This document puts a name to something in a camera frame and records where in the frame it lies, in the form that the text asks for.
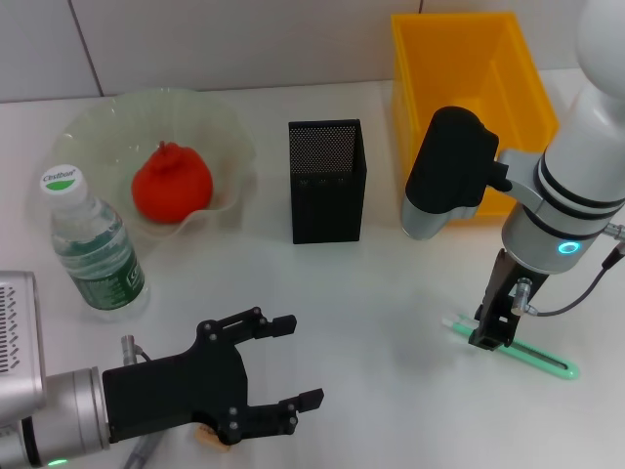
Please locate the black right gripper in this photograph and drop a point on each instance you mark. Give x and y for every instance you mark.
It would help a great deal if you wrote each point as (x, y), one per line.
(510, 285)

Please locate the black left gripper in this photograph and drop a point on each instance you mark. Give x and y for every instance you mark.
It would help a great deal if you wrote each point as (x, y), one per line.
(180, 391)

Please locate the mint green utility knife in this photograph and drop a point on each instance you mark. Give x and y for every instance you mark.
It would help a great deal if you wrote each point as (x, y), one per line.
(542, 356)

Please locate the clear green-label water bottle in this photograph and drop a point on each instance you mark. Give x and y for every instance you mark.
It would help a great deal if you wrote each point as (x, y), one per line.
(97, 254)

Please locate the beige eraser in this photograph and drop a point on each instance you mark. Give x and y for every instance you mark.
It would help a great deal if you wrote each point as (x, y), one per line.
(207, 435)

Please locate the black mesh pen holder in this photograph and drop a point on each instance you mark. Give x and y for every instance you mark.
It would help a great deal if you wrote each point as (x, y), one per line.
(324, 205)

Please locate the silver metal pen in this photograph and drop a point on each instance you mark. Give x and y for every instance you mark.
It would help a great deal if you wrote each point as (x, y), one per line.
(139, 454)

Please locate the pale green glass fruit plate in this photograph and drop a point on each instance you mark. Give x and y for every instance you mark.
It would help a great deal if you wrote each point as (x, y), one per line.
(107, 127)

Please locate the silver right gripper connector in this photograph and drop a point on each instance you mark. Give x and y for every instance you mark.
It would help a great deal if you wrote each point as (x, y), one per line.
(521, 293)

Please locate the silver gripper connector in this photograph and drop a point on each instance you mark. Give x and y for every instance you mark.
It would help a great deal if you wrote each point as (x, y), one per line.
(521, 293)
(128, 348)

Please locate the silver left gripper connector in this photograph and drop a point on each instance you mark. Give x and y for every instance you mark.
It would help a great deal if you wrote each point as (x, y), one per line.
(128, 348)

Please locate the yellow plastic bin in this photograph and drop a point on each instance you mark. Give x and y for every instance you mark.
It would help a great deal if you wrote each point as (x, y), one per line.
(439, 73)

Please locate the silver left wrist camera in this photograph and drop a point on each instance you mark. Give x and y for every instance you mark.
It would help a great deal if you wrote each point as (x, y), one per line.
(19, 337)

